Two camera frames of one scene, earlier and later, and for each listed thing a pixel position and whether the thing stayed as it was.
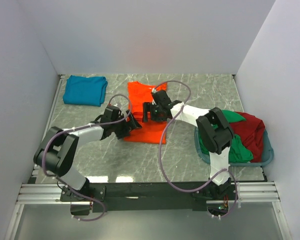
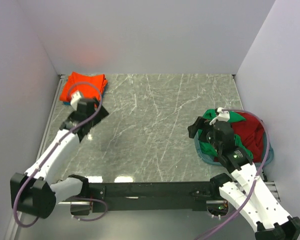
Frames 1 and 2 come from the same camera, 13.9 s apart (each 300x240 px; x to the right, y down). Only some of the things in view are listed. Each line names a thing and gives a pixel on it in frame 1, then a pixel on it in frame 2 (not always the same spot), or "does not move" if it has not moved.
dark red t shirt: [251, 132] does not move
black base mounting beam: [111, 197] does not move
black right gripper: [148, 107] to [200, 123]
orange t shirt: [150, 132] to [89, 87]
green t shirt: [238, 152] does not move
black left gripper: [131, 124] to [100, 115]
